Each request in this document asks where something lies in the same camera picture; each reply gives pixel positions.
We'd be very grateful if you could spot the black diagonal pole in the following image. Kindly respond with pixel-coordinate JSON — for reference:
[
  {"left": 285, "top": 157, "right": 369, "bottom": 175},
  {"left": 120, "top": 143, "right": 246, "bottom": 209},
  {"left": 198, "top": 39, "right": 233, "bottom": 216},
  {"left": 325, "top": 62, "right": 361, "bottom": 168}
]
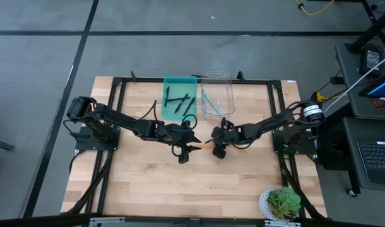
[{"left": 345, "top": 5, "right": 385, "bottom": 55}]

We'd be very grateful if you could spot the yellow cable connector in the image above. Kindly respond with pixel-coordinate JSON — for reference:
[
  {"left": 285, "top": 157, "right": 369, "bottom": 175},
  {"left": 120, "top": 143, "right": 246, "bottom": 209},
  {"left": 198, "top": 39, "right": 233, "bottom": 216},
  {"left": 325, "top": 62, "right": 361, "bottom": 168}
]
[{"left": 311, "top": 90, "right": 338, "bottom": 103}]

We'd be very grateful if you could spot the black aluminium table frame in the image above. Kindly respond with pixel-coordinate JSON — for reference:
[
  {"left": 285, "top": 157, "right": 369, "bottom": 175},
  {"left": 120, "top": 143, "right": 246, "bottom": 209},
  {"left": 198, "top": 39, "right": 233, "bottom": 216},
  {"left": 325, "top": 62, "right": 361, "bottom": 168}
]
[{"left": 61, "top": 71, "right": 328, "bottom": 221}]

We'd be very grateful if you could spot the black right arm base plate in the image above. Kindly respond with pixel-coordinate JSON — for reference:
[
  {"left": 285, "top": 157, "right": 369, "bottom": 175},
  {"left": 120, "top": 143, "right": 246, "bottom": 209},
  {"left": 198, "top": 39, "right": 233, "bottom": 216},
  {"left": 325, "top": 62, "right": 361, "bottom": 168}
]
[{"left": 272, "top": 129, "right": 316, "bottom": 155}]

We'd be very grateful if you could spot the black box under desk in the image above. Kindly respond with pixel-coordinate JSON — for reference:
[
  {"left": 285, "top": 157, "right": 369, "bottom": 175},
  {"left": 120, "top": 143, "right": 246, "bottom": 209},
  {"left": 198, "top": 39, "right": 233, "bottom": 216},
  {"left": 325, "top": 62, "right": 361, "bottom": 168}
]
[{"left": 315, "top": 138, "right": 353, "bottom": 173}]

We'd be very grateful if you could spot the white rod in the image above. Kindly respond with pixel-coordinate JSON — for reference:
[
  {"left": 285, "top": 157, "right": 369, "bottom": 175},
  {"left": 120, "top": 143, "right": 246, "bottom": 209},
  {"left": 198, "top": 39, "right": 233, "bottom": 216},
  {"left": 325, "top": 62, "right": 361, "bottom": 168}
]
[{"left": 324, "top": 51, "right": 385, "bottom": 114}]

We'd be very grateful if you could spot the yellow floor cable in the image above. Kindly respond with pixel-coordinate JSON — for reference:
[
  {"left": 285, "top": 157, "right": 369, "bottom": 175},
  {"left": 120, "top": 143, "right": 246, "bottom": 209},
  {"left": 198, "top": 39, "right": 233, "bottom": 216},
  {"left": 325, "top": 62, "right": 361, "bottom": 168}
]
[{"left": 293, "top": 0, "right": 336, "bottom": 16}]

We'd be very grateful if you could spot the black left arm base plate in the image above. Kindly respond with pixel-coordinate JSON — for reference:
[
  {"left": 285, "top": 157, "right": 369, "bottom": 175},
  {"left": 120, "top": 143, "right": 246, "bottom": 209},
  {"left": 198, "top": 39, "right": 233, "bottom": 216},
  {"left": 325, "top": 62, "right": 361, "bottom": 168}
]
[{"left": 74, "top": 125, "right": 121, "bottom": 151}]

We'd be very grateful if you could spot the blue pencil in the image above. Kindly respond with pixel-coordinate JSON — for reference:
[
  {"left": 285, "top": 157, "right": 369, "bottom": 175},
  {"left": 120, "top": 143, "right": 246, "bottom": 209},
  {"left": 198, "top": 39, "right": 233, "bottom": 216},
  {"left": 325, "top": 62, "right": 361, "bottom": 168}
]
[{"left": 201, "top": 90, "right": 209, "bottom": 114}]

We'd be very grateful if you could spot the black front crossbar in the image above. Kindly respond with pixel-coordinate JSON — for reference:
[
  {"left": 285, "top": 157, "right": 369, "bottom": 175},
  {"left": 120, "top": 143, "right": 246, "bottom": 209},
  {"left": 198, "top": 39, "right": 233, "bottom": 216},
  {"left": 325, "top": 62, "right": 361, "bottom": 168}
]
[{"left": 0, "top": 212, "right": 385, "bottom": 227}]

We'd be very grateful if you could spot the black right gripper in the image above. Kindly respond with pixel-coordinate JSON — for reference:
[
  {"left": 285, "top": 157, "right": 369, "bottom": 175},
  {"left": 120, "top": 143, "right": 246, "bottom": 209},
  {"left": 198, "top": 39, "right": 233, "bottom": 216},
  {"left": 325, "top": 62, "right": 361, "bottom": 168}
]
[{"left": 204, "top": 117, "right": 244, "bottom": 147}]

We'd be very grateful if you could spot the green succulent in white pot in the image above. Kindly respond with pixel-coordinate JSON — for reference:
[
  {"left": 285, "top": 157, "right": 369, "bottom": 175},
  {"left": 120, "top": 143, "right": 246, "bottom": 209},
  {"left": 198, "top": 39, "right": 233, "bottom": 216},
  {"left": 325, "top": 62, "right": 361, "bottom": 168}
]
[{"left": 258, "top": 185, "right": 303, "bottom": 222}]

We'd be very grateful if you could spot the black laptop keyboard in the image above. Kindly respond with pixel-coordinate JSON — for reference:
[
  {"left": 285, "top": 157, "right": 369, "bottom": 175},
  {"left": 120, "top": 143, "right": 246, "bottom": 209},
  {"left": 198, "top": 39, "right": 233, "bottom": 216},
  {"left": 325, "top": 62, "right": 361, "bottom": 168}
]
[{"left": 356, "top": 141, "right": 385, "bottom": 186}]

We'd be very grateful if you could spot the grey chair base leg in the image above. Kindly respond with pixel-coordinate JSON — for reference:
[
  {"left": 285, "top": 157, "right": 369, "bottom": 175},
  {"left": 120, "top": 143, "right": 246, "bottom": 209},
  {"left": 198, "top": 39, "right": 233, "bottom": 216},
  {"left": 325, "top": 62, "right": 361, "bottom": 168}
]
[{"left": 0, "top": 137, "right": 16, "bottom": 152}]

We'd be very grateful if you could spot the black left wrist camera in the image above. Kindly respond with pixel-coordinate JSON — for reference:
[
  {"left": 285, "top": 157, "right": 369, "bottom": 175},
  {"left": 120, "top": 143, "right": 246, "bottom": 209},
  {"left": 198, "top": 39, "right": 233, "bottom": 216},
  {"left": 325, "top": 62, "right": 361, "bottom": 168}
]
[{"left": 178, "top": 150, "right": 191, "bottom": 165}]

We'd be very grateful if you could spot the teal translucent plastic bin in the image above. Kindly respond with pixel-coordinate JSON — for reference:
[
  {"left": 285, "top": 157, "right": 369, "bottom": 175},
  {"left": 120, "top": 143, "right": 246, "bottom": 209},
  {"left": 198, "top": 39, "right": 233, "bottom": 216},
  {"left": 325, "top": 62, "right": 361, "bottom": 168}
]
[{"left": 161, "top": 75, "right": 199, "bottom": 121}]

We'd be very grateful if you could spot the black power adapter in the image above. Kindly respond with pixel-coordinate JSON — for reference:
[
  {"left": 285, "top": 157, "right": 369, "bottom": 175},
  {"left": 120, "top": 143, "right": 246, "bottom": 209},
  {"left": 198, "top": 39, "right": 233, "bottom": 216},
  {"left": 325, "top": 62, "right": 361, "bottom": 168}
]
[{"left": 358, "top": 43, "right": 385, "bottom": 79}]

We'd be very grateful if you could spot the grey side desk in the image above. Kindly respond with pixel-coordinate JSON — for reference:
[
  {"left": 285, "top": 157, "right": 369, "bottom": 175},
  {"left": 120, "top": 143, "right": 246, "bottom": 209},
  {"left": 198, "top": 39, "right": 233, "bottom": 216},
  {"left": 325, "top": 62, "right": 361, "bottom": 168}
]
[{"left": 334, "top": 42, "right": 385, "bottom": 193}]

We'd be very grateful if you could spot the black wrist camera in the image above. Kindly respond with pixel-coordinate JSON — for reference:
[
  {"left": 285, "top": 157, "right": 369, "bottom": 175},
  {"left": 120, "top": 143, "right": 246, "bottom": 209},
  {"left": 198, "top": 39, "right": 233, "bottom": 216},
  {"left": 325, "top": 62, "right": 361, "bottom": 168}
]
[
  {"left": 178, "top": 150, "right": 191, "bottom": 165},
  {"left": 211, "top": 144, "right": 228, "bottom": 160}
]

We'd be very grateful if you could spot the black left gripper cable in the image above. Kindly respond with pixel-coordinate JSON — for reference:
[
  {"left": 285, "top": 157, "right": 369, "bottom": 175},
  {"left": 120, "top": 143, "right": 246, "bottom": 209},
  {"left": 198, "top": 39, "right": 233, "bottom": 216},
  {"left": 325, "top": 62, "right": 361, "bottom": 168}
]
[{"left": 181, "top": 113, "right": 199, "bottom": 131}]

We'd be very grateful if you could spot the clear plastic bin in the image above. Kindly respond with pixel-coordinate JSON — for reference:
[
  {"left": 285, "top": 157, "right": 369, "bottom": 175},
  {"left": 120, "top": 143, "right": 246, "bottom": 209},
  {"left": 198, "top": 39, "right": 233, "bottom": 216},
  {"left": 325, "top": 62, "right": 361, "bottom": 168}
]
[{"left": 200, "top": 71, "right": 236, "bottom": 120}]

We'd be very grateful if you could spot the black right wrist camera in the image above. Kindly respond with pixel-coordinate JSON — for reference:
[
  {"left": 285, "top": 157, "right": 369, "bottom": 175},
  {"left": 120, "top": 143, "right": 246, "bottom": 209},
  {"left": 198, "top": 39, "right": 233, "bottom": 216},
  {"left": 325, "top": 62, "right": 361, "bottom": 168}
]
[{"left": 211, "top": 144, "right": 228, "bottom": 160}]

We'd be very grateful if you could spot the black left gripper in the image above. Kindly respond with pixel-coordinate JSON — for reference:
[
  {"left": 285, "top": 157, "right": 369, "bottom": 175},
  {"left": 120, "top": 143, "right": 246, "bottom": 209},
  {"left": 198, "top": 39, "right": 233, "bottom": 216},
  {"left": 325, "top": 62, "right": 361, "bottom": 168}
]
[{"left": 162, "top": 122, "right": 202, "bottom": 151}]

